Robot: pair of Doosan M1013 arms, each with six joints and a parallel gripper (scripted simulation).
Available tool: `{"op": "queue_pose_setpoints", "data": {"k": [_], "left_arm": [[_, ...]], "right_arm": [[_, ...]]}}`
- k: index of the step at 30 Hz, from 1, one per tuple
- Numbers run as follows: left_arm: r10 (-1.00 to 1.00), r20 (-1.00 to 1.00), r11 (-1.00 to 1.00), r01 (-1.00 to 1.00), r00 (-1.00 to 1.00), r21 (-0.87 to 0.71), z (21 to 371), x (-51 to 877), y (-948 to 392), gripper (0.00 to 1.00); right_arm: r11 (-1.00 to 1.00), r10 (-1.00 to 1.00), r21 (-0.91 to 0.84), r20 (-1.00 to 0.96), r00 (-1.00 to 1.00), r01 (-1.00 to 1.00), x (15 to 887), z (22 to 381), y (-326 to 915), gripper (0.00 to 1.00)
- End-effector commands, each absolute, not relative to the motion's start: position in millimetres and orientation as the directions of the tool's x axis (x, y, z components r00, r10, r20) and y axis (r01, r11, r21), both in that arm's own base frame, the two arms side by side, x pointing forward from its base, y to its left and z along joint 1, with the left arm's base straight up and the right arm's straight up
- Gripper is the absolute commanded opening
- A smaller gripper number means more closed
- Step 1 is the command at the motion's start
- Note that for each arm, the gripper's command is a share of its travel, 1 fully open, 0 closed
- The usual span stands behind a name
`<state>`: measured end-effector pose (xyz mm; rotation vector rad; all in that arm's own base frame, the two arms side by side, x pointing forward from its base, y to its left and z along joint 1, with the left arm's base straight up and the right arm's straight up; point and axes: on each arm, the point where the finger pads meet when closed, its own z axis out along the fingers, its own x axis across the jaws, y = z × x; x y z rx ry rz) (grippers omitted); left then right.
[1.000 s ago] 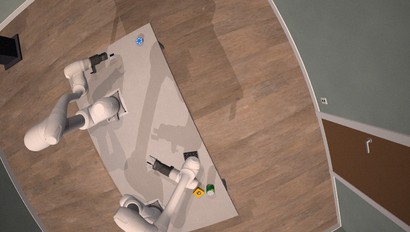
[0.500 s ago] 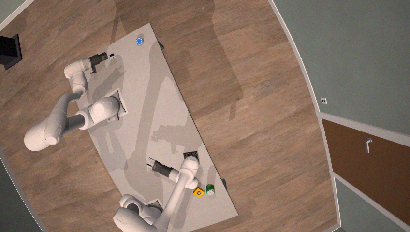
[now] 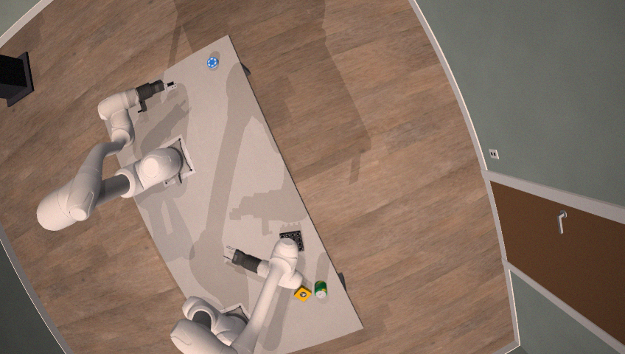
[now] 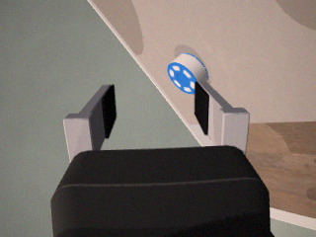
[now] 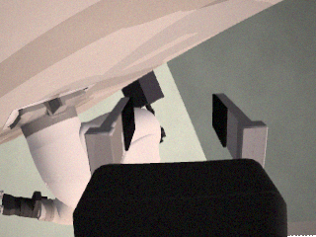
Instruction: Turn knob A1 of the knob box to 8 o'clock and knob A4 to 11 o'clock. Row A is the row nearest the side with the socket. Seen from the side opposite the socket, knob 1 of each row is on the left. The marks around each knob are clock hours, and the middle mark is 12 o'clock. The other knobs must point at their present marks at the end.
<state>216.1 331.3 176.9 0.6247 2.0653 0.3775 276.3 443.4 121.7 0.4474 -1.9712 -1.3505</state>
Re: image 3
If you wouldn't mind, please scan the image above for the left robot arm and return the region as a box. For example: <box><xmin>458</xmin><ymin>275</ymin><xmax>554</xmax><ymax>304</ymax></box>
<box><xmin>37</xmin><ymin>91</ymin><xmax>191</xmax><ymax>231</ymax></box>

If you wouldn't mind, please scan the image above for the green drink can with yellow stripe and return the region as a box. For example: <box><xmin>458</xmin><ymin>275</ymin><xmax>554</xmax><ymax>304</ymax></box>
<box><xmin>315</xmin><ymin>280</ymin><xmax>327</xmax><ymax>299</ymax></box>

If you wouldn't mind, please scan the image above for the dark grey knob panel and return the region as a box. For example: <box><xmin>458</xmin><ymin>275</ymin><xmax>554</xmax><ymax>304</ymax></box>
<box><xmin>279</xmin><ymin>230</ymin><xmax>304</xmax><ymax>251</ymax></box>

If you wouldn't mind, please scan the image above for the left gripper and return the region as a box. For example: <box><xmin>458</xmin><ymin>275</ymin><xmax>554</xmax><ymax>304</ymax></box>
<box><xmin>125</xmin><ymin>80</ymin><xmax>177</xmax><ymax>113</ymax></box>

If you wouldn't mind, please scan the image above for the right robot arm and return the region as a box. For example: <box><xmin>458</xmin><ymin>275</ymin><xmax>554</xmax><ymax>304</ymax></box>
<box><xmin>170</xmin><ymin>237</ymin><xmax>303</xmax><ymax>354</ymax></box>

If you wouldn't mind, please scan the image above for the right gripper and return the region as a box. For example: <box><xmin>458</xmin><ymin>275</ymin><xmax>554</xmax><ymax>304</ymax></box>
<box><xmin>223</xmin><ymin>246</ymin><xmax>270</xmax><ymax>279</ymax></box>

